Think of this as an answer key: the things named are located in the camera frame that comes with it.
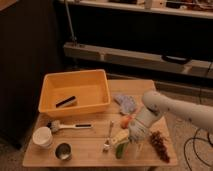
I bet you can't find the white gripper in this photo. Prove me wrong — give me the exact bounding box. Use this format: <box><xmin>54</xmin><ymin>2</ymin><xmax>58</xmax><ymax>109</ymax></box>
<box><xmin>111</xmin><ymin>107</ymin><xmax>162</xmax><ymax>157</ymax></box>

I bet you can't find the green pepper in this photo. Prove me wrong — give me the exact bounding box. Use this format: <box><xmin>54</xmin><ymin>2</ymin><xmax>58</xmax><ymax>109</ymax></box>
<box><xmin>115</xmin><ymin>142</ymin><xmax>128</xmax><ymax>159</ymax></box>

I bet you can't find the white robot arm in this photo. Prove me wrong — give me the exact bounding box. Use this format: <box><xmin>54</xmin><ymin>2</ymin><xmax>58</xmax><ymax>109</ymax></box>
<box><xmin>111</xmin><ymin>90</ymin><xmax>213</xmax><ymax>152</ymax></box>

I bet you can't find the small metal cup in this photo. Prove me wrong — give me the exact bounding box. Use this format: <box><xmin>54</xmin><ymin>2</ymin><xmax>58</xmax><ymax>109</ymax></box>
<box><xmin>55</xmin><ymin>143</ymin><xmax>72</xmax><ymax>161</ymax></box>

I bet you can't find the white paper cup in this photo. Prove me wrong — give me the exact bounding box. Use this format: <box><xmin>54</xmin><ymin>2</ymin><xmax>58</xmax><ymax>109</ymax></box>
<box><xmin>32</xmin><ymin>127</ymin><xmax>53</xmax><ymax>148</ymax></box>

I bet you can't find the red apple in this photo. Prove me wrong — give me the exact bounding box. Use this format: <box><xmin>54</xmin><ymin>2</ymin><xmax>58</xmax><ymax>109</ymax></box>
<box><xmin>120</xmin><ymin>116</ymin><xmax>132</xmax><ymax>129</ymax></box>

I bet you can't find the metal fork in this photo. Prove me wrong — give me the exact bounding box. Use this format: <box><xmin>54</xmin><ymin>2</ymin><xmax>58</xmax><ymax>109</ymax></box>
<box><xmin>103</xmin><ymin>121</ymin><xmax>114</xmax><ymax>152</ymax></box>

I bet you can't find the wooden table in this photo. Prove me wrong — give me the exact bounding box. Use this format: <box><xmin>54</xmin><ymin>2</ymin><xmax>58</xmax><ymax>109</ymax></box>
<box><xmin>22</xmin><ymin>79</ymin><xmax>179</xmax><ymax>168</ymax></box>

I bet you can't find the blue grey cloth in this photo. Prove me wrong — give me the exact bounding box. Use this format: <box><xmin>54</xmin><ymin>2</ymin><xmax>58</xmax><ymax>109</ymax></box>
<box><xmin>114</xmin><ymin>94</ymin><xmax>137</xmax><ymax>115</ymax></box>

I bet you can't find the yellow plastic bin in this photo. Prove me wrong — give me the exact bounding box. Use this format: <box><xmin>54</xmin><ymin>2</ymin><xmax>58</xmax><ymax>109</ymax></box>
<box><xmin>38</xmin><ymin>69</ymin><xmax>111</xmax><ymax>118</ymax></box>

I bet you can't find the black and tan scraper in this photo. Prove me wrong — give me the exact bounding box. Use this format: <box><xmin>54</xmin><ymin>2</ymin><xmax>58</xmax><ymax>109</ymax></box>
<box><xmin>56</xmin><ymin>96</ymin><xmax>77</xmax><ymax>108</ymax></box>

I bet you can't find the white dish brush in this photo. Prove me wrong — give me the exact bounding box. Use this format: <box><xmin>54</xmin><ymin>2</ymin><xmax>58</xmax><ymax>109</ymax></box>
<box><xmin>47</xmin><ymin>120</ymin><xmax>92</xmax><ymax>133</ymax></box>

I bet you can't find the grey metal rail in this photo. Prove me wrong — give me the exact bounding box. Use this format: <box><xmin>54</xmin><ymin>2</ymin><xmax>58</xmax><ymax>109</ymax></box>
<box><xmin>63</xmin><ymin>42</ymin><xmax>213</xmax><ymax>79</ymax></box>

